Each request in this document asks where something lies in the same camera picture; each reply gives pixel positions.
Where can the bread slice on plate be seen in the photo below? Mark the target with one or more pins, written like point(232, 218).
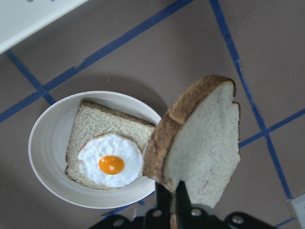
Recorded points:
point(99, 131)

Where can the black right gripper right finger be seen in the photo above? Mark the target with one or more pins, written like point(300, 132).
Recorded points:
point(182, 200)

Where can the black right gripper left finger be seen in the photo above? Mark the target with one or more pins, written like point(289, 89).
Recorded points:
point(163, 201)

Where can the white bread slice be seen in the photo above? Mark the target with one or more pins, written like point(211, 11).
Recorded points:
point(196, 142)

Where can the white round plate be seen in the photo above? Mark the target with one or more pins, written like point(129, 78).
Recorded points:
point(49, 140)

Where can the fried egg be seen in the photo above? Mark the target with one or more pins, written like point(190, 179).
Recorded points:
point(111, 160)

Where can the cream bear tray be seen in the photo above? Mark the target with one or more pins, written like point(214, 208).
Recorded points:
point(19, 19)

